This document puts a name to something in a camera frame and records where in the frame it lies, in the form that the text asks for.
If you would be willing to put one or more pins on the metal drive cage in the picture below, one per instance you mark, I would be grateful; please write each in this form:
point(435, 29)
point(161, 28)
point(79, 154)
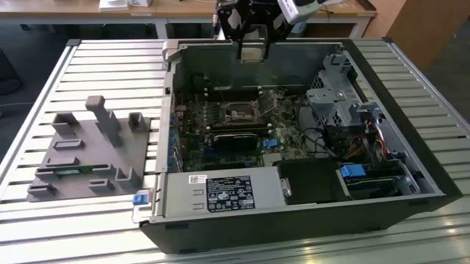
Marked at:
point(326, 110)

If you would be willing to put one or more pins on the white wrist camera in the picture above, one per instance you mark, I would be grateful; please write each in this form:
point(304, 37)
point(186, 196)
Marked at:
point(300, 11)

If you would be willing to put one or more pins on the silver power supply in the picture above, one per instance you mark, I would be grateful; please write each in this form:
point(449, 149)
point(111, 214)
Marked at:
point(184, 192)

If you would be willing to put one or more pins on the plain white box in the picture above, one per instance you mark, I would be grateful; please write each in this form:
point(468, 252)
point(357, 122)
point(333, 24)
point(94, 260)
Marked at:
point(114, 5)

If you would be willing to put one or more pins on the silver chipset heatsink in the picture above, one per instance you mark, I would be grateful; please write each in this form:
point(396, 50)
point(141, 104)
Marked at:
point(272, 159)

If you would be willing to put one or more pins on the black plastic shroud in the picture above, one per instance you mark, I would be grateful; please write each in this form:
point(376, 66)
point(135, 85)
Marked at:
point(312, 178)

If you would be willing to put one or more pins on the green RAM stick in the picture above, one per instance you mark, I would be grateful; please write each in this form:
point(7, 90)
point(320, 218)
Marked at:
point(86, 168)

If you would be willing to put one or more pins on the black RAM slot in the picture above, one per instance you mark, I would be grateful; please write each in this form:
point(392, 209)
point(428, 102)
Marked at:
point(236, 99)
point(238, 126)
point(236, 96)
point(236, 91)
point(238, 131)

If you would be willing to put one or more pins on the blue disk carrier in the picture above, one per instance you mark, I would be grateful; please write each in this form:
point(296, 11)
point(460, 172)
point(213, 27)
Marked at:
point(353, 171)

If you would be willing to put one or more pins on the silver CPU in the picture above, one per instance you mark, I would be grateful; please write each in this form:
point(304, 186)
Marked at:
point(257, 55)

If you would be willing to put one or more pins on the CPU socket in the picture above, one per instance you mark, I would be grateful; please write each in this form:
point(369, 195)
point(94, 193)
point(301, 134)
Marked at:
point(238, 110)

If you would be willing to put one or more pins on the white box with print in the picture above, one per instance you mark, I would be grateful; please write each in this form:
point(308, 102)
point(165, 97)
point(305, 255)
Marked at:
point(141, 2)

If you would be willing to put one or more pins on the green motherboard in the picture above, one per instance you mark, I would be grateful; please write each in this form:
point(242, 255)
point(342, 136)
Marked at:
point(286, 132)

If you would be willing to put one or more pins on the black PC case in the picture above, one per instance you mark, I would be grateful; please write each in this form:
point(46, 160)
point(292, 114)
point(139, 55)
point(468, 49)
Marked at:
point(257, 233)

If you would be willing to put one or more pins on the blue case latch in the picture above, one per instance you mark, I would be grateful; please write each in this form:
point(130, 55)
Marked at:
point(141, 199)

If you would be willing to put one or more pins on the black graphics card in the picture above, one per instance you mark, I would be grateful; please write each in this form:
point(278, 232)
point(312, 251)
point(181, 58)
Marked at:
point(236, 141)

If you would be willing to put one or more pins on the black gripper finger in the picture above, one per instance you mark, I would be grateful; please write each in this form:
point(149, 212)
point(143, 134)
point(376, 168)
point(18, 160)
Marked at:
point(244, 46)
point(269, 46)

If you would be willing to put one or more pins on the grey parts rack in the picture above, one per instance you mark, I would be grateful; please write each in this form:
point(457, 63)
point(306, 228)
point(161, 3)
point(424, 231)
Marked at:
point(91, 154)

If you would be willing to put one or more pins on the blue board connector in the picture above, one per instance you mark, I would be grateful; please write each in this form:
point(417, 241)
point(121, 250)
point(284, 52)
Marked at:
point(270, 143)

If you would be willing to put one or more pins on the wooden desk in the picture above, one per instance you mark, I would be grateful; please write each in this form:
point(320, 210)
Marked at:
point(55, 12)

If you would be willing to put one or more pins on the black rounded object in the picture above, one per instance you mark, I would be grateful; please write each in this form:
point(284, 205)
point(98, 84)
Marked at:
point(9, 71)

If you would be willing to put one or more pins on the wooden cabinet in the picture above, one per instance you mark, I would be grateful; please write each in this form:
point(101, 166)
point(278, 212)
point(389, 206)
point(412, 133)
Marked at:
point(423, 27)

